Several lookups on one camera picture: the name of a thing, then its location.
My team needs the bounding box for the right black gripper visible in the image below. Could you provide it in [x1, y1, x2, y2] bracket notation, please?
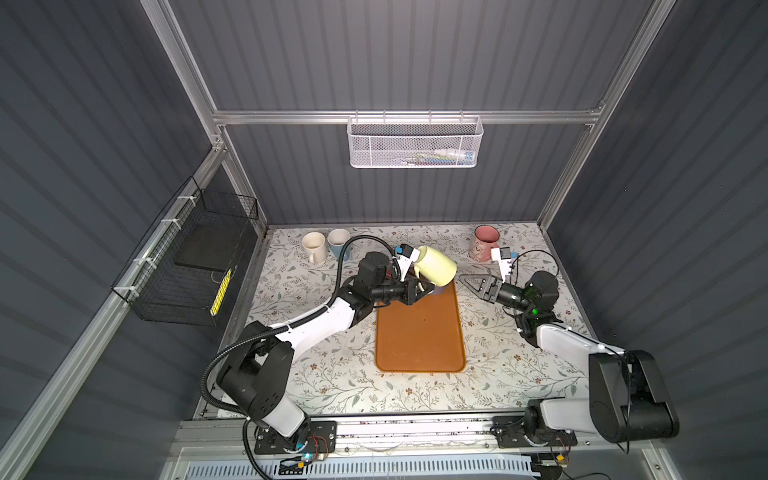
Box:
[460, 276, 532, 317]

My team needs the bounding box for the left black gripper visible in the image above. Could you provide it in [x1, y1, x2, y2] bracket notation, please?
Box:
[369, 272, 433, 306]

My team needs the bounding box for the light green mug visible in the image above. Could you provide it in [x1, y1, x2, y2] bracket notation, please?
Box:
[413, 245, 458, 288]

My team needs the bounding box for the pink patterned mug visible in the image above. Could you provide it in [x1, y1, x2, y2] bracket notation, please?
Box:
[469, 225, 501, 263]

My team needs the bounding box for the blue mug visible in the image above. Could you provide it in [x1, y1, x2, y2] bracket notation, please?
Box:
[327, 228, 352, 262]

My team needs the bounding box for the white mug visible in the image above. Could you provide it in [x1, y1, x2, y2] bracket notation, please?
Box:
[301, 231, 328, 265]

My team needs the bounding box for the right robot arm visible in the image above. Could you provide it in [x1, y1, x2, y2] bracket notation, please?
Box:
[459, 271, 680, 445]

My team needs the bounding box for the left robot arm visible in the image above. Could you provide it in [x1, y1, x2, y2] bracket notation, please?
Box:
[212, 252, 435, 450]

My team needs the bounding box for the orange plastic tray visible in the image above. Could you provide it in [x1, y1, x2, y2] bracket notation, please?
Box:
[375, 282, 466, 373]

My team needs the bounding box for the yellow marker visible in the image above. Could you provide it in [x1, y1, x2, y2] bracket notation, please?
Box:
[209, 269, 233, 317]

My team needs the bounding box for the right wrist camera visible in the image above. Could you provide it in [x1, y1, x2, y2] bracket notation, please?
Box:
[491, 247, 518, 283]

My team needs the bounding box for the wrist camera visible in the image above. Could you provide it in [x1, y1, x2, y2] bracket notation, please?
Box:
[491, 247, 518, 283]
[394, 244, 420, 281]

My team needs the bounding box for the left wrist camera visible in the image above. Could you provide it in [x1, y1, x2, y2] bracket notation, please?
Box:
[394, 244, 420, 281]

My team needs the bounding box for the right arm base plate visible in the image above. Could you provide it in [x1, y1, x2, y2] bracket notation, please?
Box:
[489, 415, 578, 449]

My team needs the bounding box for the white wire mesh basket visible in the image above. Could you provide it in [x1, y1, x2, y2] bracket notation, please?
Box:
[346, 115, 484, 169]

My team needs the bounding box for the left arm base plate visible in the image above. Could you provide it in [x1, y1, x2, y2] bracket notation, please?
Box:
[254, 419, 338, 455]

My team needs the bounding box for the white slotted cable duct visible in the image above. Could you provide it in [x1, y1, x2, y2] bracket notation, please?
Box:
[182, 454, 541, 480]

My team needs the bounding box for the black corrugated cable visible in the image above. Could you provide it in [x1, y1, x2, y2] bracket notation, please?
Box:
[200, 233, 397, 480]

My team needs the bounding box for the black wire basket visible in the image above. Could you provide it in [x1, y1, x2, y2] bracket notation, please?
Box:
[112, 178, 260, 327]

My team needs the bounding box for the aluminium rail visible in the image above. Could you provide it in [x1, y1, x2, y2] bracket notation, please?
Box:
[179, 413, 655, 451]

